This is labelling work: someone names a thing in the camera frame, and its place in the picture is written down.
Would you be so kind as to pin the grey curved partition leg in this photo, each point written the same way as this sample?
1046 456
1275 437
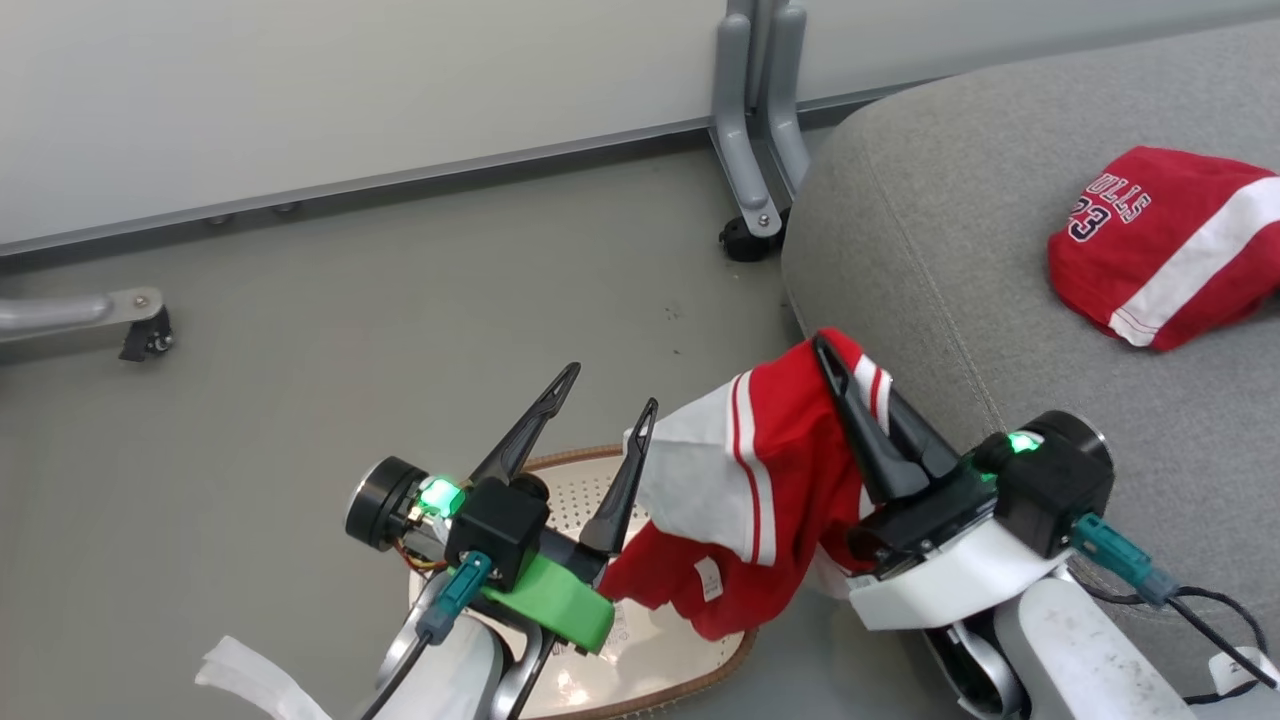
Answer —
785 100
735 130

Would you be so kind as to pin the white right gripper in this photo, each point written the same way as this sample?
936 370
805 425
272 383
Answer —
950 575

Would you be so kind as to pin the long grey partition foot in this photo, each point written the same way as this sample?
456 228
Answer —
60 318

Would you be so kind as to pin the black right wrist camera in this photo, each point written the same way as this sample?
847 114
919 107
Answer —
1055 480

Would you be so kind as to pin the red white striped jersey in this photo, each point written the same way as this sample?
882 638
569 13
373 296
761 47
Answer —
720 470

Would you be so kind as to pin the red shorts with white stripe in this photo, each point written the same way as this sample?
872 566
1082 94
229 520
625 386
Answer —
1170 240

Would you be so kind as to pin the grey fabric sofa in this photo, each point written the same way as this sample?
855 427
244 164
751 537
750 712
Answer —
960 220

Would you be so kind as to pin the grey partition bottom rail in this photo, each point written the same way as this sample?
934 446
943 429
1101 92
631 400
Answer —
400 180

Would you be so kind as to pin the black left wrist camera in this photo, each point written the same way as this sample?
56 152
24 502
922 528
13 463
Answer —
495 530

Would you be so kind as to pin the black caster wheel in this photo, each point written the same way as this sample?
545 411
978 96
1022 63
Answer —
745 240
148 338

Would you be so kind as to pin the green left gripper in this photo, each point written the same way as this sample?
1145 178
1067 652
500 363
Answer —
560 605

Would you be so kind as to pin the beige plastic laundry basket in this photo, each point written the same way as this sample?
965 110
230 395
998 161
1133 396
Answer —
655 665

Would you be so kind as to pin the white tape strip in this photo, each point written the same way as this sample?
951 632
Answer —
260 680

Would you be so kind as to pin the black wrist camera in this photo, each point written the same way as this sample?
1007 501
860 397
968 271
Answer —
1055 480
495 530

